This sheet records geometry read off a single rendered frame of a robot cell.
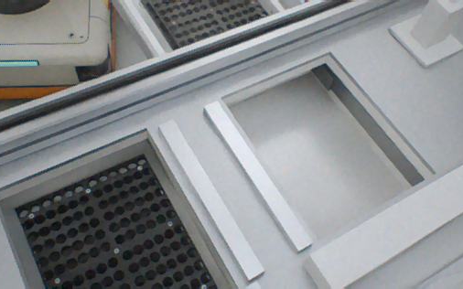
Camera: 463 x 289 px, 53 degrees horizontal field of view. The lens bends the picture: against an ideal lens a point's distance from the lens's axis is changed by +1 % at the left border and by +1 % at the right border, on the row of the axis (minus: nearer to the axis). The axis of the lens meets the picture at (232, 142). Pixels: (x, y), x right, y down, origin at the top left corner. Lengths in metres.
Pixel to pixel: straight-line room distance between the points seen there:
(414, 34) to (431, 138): 0.19
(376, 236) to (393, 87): 0.27
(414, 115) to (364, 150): 0.12
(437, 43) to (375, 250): 0.39
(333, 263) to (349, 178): 0.26
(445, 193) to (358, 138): 0.23
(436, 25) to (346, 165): 0.25
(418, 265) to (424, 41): 0.36
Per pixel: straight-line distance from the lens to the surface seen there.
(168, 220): 0.61
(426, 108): 0.74
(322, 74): 0.84
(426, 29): 0.80
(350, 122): 0.83
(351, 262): 0.55
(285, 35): 0.69
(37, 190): 0.73
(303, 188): 0.74
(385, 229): 0.57
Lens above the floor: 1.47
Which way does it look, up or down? 59 degrees down
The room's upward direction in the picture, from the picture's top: 11 degrees clockwise
